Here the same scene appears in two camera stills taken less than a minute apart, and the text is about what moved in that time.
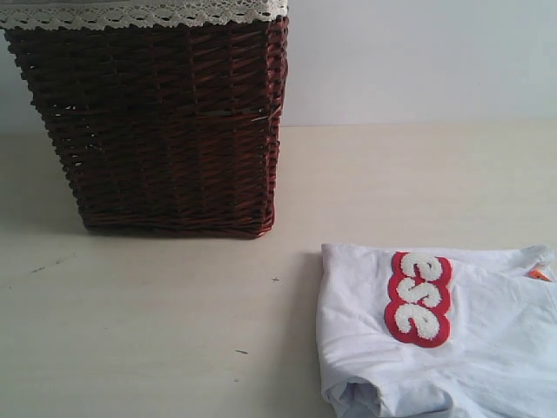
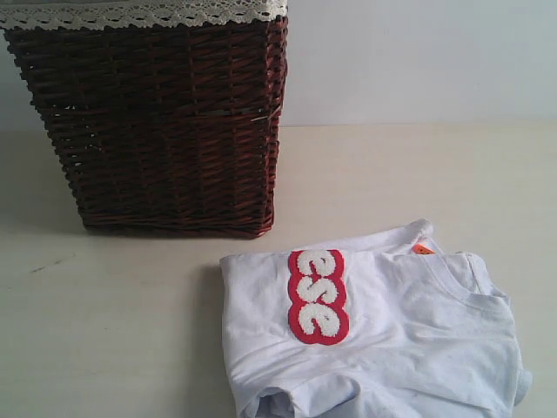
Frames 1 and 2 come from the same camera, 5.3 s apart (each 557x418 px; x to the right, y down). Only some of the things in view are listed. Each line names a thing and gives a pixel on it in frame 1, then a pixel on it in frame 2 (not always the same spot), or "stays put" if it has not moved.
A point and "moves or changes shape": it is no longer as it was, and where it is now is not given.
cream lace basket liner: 140,13 stays put
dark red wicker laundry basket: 168,129 stays put
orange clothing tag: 537,274 -> 421,249
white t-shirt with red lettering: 437,333 moves or changes shape
